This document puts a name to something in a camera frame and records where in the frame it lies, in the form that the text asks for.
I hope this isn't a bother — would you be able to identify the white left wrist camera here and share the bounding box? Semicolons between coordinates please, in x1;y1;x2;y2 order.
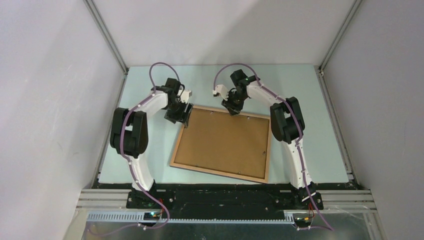
178;89;192;104

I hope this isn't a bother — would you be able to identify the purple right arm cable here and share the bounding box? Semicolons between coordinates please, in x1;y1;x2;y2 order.
212;62;335;232

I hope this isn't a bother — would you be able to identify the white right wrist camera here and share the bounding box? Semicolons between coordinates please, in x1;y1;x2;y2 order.
212;84;229;101

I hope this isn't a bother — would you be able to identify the brown cardboard backing board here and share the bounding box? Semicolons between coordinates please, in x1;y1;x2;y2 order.
173;108;270;179

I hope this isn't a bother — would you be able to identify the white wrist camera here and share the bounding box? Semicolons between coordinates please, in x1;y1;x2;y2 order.
178;89;192;104
212;84;229;101

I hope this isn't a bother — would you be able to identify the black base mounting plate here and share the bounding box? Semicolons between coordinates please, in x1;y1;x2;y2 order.
126;183;324;220

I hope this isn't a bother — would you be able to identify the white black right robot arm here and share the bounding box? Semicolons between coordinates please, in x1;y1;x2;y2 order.
212;69;313;209

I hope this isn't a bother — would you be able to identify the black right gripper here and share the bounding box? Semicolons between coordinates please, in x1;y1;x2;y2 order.
221;91;247;117

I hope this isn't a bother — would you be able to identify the grey cable duct strip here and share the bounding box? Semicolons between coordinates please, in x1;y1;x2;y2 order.
86;211;295;225

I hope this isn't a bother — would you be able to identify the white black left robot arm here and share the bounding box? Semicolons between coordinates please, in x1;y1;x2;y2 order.
109;78;194;208

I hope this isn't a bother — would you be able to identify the aluminium enclosure rail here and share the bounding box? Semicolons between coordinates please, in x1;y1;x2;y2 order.
83;0;129;75

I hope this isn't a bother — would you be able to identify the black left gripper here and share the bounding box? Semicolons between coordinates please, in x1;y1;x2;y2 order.
164;98;193;127

